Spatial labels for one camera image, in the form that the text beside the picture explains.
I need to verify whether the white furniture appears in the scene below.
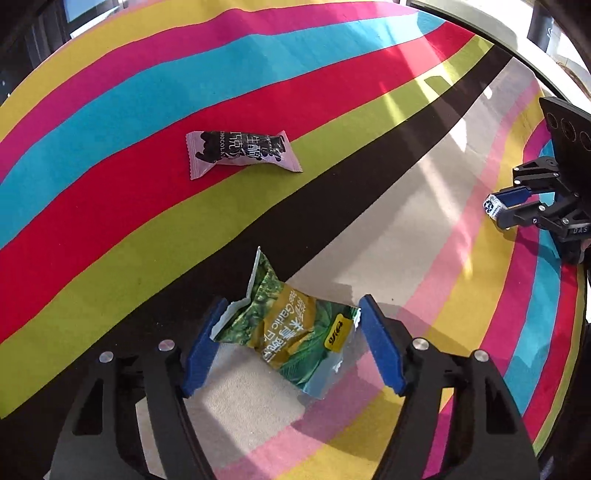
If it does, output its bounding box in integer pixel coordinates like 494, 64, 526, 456
409, 0, 591, 109

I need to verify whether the pink chocolate packet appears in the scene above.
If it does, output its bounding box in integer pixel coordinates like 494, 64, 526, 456
186, 130, 304, 181

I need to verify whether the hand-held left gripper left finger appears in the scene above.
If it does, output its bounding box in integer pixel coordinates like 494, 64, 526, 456
48, 298, 230, 480

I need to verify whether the dark framed window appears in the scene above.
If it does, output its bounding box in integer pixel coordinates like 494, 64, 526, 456
0, 0, 125, 100

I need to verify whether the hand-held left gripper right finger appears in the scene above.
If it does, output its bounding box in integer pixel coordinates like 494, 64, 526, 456
359, 294, 539, 480

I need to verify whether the green pea snack packet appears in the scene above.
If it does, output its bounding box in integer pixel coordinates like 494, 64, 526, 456
210, 246, 362, 400

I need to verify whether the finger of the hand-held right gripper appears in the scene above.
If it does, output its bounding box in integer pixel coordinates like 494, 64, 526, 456
497, 200, 555, 230
492, 157, 562, 208

